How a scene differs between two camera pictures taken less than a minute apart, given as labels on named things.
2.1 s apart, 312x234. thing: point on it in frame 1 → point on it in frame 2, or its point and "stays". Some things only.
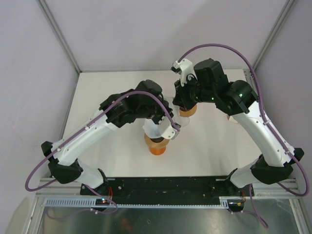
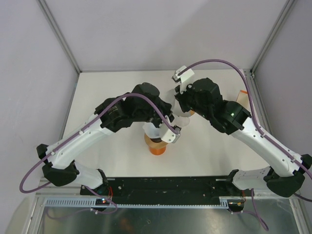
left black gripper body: x=155 y=112 stays
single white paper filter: x=152 y=129 stays
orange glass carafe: x=158 y=151 stays
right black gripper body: x=192 y=93 → x=188 y=101
